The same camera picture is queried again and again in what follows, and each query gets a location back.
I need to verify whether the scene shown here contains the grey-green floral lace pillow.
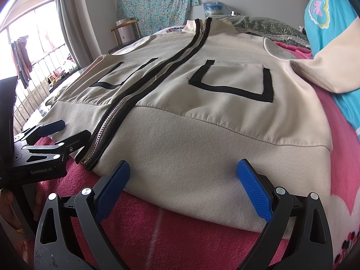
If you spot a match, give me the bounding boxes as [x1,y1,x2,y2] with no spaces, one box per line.
[231,15,311,48]

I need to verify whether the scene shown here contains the hanging clothes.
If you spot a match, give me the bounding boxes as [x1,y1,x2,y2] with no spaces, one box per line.
[10,35,33,89]

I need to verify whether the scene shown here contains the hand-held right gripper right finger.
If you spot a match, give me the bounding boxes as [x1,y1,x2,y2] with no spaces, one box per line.
[237,159,334,270]

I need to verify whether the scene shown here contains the grey curtain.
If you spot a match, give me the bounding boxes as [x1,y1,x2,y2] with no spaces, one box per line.
[53,0,99,68]

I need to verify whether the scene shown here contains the beige zip jacket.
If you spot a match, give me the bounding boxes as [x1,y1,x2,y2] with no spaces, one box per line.
[38,17,360,241]

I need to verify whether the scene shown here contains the large blue water bottle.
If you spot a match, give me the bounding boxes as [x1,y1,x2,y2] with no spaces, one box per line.
[203,0,229,19]

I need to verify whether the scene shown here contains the white appliance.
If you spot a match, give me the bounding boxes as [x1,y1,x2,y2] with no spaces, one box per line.
[117,19,135,45]

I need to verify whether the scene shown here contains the teal floral wall cloth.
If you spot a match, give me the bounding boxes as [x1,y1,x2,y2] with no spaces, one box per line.
[116,0,201,37]

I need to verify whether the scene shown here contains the wooden chair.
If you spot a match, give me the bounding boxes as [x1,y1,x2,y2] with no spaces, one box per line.
[107,18,141,54]

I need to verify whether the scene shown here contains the balcony railing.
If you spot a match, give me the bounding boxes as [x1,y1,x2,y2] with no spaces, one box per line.
[14,42,68,130]

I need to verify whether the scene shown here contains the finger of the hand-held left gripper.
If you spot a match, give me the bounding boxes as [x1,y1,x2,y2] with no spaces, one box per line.
[14,120,66,147]
[24,129,92,161]

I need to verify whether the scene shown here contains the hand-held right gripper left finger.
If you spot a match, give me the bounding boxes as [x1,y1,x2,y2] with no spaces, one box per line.
[34,160,131,270]

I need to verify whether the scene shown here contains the pink floral blanket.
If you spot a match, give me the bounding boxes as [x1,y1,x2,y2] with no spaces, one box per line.
[36,25,360,270]

